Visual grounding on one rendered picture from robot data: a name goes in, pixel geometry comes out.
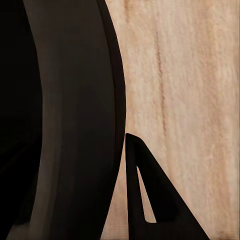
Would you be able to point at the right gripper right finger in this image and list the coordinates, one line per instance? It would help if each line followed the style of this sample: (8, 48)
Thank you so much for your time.
(174, 220)

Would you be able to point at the cauldron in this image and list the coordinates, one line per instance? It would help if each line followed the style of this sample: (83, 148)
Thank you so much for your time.
(61, 74)

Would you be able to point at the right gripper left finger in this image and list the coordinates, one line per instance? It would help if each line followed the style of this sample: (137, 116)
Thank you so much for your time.
(18, 167)

